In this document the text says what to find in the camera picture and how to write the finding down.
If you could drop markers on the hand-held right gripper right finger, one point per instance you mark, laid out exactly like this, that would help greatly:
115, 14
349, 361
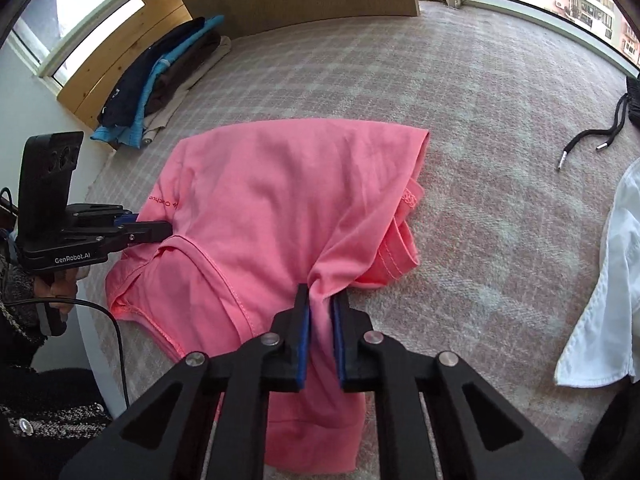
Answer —
340, 345

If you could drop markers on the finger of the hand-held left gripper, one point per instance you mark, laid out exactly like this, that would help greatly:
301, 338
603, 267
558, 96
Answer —
150, 232
125, 219

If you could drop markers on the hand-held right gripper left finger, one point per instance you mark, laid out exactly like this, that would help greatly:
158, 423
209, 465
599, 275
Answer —
302, 345

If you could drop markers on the pink t-shirt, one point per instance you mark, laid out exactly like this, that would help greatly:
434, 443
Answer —
275, 200

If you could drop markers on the person's left forearm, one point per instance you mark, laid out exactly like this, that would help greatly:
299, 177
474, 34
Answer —
15, 355

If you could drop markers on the stack of folded clothes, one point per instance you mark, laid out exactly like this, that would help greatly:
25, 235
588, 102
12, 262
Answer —
112, 135

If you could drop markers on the person's left hand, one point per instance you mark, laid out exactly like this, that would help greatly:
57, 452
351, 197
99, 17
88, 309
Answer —
62, 292

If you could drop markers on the beige folded garment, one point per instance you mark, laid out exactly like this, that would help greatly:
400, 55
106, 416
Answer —
170, 115

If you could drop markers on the navy folded garment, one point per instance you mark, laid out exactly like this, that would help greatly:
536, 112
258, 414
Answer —
135, 85

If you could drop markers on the brown folded garment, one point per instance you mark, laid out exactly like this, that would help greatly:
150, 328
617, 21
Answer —
175, 85

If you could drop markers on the pine wood board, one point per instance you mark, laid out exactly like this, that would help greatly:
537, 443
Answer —
125, 45

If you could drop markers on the person's black tweed jacket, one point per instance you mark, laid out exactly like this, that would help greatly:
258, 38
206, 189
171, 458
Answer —
50, 400

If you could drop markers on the pink plaid blanket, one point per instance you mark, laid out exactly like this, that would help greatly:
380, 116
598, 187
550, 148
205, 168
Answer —
475, 135

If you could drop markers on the white collared shirt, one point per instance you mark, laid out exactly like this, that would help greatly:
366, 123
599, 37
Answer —
610, 310

